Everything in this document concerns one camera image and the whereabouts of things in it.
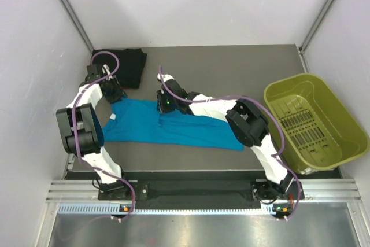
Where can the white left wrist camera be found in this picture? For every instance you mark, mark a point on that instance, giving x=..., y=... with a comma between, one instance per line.
x=107, y=72

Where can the left aluminium corner post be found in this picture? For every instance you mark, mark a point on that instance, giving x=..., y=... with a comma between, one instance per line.
x=77, y=24

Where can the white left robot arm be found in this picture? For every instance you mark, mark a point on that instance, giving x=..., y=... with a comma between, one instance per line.
x=81, y=132

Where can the blue t-shirt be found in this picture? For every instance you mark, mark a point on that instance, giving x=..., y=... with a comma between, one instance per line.
x=134, y=120

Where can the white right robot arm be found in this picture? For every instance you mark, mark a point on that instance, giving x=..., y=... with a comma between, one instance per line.
x=252, y=125

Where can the green plastic laundry basket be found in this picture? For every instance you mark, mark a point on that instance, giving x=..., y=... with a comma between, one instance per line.
x=320, y=133

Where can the aluminium front frame rail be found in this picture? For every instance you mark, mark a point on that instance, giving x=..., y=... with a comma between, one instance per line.
x=81, y=197

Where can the folded black t-shirt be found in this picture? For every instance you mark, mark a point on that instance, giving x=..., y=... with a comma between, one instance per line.
x=131, y=65

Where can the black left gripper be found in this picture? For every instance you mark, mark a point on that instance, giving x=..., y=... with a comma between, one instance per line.
x=119, y=92

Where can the right aluminium corner post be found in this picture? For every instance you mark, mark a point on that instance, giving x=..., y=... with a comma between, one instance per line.
x=323, y=12

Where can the aluminium corner post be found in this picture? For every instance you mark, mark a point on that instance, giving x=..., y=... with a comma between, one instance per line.
x=323, y=12
x=77, y=24

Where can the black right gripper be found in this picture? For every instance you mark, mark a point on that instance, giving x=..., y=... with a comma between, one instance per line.
x=162, y=107

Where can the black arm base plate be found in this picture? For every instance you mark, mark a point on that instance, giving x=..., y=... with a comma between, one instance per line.
x=196, y=190

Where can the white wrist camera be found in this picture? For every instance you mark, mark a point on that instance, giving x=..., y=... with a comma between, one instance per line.
x=107, y=72
x=165, y=81

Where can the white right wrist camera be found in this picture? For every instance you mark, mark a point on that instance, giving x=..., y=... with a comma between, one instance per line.
x=165, y=81

